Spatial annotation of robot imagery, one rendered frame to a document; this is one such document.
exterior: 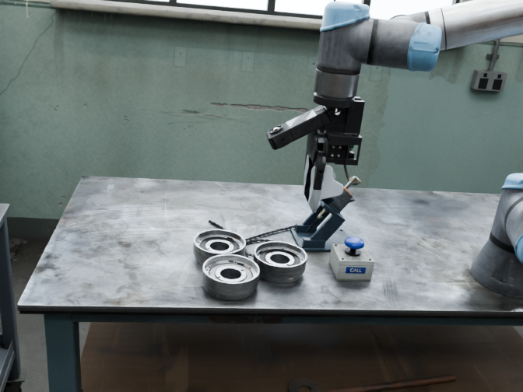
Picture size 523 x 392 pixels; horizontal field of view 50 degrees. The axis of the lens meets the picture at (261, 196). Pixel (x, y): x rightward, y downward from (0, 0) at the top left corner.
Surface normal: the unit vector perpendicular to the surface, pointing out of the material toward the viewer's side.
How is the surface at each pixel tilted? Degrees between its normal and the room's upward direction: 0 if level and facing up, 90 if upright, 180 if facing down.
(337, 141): 90
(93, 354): 0
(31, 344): 0
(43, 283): 0
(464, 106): 90
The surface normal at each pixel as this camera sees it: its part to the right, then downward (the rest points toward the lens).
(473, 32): -0.11, 0.66
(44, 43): 0.11, 0.40
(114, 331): 0.09, -0.92
